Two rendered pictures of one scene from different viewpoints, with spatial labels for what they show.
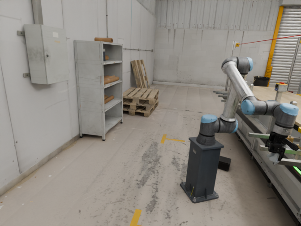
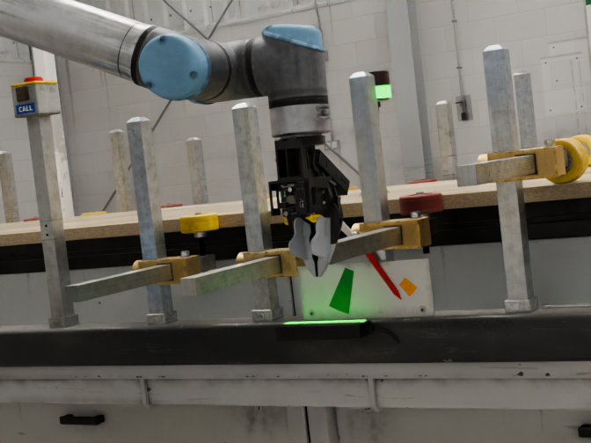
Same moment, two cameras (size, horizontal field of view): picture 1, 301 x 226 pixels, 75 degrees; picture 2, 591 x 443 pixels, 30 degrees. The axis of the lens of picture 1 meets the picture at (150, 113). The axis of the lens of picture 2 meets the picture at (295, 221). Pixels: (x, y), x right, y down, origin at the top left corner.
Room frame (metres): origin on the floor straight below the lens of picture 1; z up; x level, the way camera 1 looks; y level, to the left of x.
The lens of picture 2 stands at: (0.47, 0.79, 0.99)
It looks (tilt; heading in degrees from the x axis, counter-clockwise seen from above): 3 degrees down; 292
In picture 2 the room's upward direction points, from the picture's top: 6 degrees counter-clockwise
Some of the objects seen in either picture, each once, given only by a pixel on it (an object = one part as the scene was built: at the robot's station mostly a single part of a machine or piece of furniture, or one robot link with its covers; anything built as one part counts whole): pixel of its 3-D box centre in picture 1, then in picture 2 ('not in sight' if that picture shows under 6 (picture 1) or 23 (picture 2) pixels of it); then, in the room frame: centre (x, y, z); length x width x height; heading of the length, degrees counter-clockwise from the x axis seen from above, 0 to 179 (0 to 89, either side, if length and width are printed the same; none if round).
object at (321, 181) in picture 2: (277, 142); (302, 177); (1.07, -0.76, 0.97); 0.09 x 0.08 x 0.12; 81
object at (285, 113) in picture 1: (286, 115); (293, 66); (1.07, -0.77, 1.14); 0.10 x 0.09 x 0.12; 2
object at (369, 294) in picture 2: not in sight; (363, 290); (1.10, -1.07, 0.75); 0.26 x 0.01 x 0.10; 172
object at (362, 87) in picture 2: not in sight; (375, 206); (1.07, -1.09, 0.90); 0.04 x 0.04 x 0.48; 82
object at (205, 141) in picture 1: (206, 136); not in sight; (1.83, -0.57, 0.65); 0.19 x 0.19 x 0.10
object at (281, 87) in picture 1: (280, 87); (36, 100); (1.82, -1.19, 1.18); 0.07 x 0.07 x 0.08; 82
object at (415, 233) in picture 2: not in sight; (390, 234); (1.05, -1.09, 0.85); 0.14 x 0.06 x 0.05; 172
